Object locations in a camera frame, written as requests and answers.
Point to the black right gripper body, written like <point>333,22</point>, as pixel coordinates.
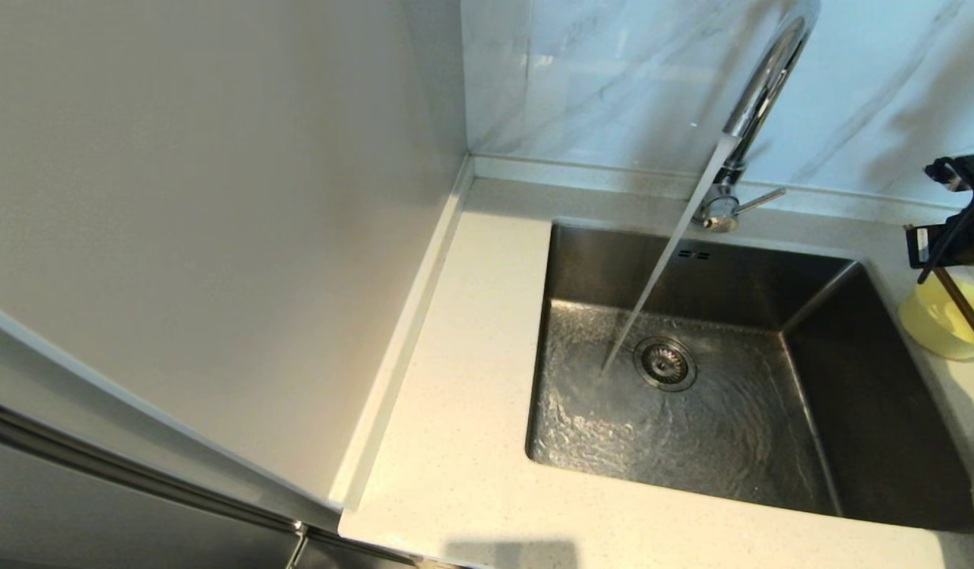
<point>973,245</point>

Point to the yellow plastic bowl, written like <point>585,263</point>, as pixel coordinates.
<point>930,324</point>

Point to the chrome gooseneck faucet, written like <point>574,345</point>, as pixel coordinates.
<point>760,91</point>

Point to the stainless steel sink basin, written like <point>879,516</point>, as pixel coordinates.
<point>866,379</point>

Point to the round metal drain strainer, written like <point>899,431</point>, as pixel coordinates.
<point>666,363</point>

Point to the white tall side panel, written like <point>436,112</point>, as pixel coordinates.
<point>218,197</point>

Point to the grey steel appliance front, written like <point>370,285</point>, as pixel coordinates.
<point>100,514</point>

